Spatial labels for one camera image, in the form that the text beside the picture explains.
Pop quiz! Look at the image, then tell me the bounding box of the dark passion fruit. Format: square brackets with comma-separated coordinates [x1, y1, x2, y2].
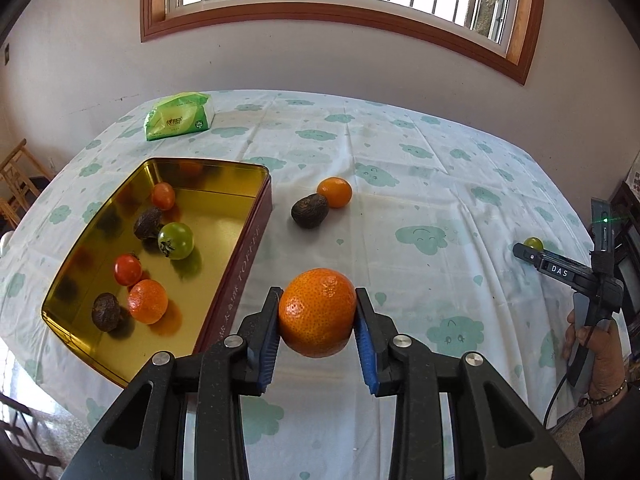
[133, 208, 164, 240]
[291, 194, 329, 229]
[91, 293, 122, 333]

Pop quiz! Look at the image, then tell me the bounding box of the large orange mandarin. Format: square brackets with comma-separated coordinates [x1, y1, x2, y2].
[278, 268, 357, 359]

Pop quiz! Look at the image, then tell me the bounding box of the dark wooden chair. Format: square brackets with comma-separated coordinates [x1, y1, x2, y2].
[0, 392, 66, 471]

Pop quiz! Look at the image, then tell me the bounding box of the beaded bracelet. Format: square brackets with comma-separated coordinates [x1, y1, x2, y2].
[577, 380, 628, 407]

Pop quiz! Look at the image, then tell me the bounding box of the person's right forearm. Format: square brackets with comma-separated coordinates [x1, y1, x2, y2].
[579, 385, 637, 480]

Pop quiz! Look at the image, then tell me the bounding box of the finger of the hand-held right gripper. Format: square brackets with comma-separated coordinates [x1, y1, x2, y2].
[512, 241, 547, 272]

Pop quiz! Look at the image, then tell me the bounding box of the gold tin tray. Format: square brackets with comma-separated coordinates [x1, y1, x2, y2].
[41, 157, 273, 389]

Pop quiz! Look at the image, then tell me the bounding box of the green tissue packet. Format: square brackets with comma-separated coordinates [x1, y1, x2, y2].
[144, 92, 216, 142]

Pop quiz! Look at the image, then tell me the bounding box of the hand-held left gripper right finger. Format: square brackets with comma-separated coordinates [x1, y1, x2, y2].
[354, 286, 583, 480]

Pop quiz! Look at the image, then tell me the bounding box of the orange-red tomato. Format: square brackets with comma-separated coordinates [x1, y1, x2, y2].
[150, 182, 177, 211]

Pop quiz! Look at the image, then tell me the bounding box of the person's right hand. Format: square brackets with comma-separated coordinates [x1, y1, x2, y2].
[561, 309, 628, 402]

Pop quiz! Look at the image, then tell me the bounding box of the black cable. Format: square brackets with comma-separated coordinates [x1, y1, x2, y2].
[542, 372, 573, 431]

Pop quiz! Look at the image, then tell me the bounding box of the light wooden chair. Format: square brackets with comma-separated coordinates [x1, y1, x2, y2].
[0, 139, 56, 231]

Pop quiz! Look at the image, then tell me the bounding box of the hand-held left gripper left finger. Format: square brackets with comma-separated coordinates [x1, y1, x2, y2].
[60, 286, 285, 480]

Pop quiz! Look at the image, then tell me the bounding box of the dark wooden furniture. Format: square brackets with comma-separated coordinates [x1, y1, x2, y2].
[607, 152, 640, 316]

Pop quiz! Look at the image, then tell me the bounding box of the cloud print tablecloth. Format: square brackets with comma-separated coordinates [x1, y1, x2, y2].
[0, 89, 601, 480]

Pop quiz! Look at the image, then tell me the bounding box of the wooden framed window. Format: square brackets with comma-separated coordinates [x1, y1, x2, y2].
[140, 0, 547, 86]

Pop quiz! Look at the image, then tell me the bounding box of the red tomato with stem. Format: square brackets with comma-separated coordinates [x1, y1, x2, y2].
[113, 253, 144, 287]

